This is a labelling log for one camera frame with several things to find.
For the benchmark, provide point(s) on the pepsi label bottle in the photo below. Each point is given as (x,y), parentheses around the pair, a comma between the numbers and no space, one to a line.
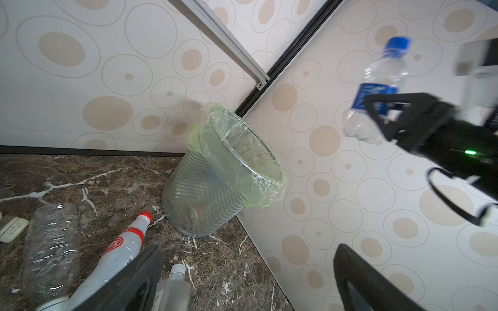
(384,76)

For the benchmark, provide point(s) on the mesh bin with green liner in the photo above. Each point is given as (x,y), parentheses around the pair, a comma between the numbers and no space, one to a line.
(227,167)

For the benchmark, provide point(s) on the brown tea bottle at back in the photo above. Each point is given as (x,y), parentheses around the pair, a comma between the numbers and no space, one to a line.
(11,226)

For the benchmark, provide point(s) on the black right corner post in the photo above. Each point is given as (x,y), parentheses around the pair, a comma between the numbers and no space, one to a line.
(304,37)

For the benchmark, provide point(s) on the horizontal aluminium back rail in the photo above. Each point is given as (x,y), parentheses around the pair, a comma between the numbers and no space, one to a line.
(208,23)

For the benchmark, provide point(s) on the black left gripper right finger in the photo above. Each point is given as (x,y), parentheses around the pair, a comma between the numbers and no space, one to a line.
(363,288)

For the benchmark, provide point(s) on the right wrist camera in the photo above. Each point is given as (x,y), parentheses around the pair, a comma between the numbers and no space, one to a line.
(477,63)

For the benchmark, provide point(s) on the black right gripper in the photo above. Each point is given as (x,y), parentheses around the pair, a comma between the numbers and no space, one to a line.
(421,122)

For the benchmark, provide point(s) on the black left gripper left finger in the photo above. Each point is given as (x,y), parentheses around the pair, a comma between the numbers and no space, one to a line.
(133,288)

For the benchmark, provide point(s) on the large clear square bottle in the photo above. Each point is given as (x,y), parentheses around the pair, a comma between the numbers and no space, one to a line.
(173,293)

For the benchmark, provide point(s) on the clear crushed unlabeled bottle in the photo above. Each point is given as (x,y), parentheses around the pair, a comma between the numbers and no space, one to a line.
(51,256)

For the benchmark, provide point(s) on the red cap white bottle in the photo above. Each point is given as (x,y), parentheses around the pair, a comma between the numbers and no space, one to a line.
(124,249)

